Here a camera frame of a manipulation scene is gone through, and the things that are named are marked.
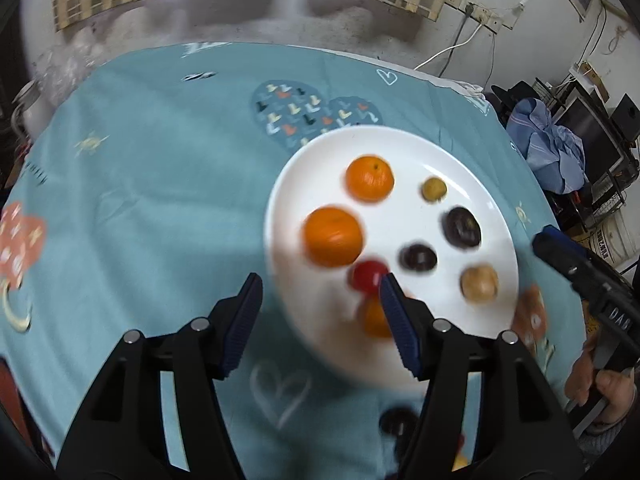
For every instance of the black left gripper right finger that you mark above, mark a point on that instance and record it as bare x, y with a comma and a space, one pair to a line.
522, 431

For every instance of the white bucket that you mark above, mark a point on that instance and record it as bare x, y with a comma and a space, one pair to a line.
615, 240

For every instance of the small mandarin on plate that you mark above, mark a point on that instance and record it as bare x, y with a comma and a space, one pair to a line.
369, 179

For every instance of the small green-yellow fruit on plate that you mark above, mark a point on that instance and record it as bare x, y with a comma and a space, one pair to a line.
434, 189

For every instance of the orange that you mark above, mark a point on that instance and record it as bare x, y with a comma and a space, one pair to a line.
332, 237
372, 319

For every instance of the white wall power strip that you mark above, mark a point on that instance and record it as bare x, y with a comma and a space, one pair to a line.
493, 19

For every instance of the tan small round fruit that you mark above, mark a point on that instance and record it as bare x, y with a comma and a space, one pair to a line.
479, 284

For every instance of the white oval plate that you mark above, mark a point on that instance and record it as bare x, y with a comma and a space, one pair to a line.
318, 302

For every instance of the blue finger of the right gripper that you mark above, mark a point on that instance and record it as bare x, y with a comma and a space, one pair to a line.
560, 252

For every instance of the red tomato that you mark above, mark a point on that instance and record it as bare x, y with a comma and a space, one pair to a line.
366, 275

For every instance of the dark cherry plum on cloth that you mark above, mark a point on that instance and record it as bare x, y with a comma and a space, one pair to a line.
398, 422

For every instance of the yellow potato-like fruit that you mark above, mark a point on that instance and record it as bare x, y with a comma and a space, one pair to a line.
460, 462

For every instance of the blue clothing pile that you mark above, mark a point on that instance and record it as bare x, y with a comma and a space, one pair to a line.
554, 153

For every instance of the teal patterned tablecloth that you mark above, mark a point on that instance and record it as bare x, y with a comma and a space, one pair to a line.
152, 181

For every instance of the computer monitor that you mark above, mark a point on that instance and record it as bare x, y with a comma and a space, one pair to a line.
582, 116

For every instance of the person's hand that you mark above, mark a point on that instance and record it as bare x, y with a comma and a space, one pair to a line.
618, 389

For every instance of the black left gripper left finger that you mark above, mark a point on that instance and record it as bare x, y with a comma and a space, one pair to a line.
152, 412

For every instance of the brown wooden chair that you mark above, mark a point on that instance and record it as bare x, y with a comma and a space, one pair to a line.
13, 402

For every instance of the dark purple plum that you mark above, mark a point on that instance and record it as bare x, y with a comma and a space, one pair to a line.
418, 258

